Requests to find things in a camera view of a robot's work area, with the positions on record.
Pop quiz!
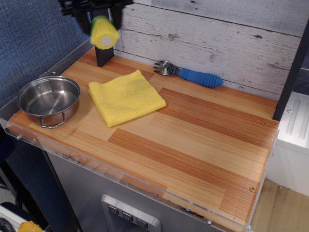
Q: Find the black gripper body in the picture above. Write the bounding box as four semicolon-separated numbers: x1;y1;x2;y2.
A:
57;0;133;16

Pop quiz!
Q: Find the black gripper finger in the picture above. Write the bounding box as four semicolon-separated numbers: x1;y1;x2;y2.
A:
110;6;124;30
75;12;91;35

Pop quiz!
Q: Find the green and yellow toy corn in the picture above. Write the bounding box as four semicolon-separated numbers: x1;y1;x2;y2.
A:
90;15;120;50

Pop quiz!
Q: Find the stainless steel pot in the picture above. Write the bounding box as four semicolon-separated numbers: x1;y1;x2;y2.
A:
17;71;81;129

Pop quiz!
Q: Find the yellow folded cloth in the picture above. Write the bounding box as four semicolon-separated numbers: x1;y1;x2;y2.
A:
88;70;166;128

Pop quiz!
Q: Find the clear acrylic table guard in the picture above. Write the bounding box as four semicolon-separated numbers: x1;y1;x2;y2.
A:
1;112;279;232

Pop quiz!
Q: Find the silver button control panel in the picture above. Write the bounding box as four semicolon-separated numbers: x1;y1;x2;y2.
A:
101;194;161;232

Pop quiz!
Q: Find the yellow object bottom left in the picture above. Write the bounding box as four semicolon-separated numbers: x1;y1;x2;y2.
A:
18;221;43;232

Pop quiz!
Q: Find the white cabinet at right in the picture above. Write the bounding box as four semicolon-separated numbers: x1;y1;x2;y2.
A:
266;92;309;196

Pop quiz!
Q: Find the black vertical post left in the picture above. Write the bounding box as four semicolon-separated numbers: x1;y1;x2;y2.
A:
95;47;114;67

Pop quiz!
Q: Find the black vertical post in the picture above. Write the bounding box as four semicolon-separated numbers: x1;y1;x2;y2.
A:
95;47;114;67
272;0;309;121

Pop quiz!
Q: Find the blue handled metal spork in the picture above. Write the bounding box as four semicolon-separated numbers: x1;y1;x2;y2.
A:
154;60;224;88

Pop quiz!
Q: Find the black vertical post right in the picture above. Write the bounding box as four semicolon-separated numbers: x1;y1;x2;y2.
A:
272;0;309;121

